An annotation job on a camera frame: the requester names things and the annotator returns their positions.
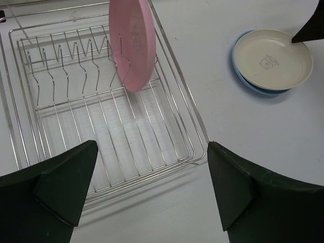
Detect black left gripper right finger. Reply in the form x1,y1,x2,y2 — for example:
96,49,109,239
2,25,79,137
208,142,323,242

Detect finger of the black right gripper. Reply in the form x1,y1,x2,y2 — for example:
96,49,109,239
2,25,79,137
291,0,324,44

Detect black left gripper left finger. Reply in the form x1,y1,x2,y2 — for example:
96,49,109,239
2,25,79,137
1,140,98,242

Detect cream plate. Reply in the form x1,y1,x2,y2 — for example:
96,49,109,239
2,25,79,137
233,29,313,91

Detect blue plate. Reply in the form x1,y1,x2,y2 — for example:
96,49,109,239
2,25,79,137
231,30,290,96

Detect pink plate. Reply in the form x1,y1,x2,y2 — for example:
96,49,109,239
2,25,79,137
108,1,156,93

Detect metal wire dish rack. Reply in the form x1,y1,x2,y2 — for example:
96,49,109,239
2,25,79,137
1,1,209,209

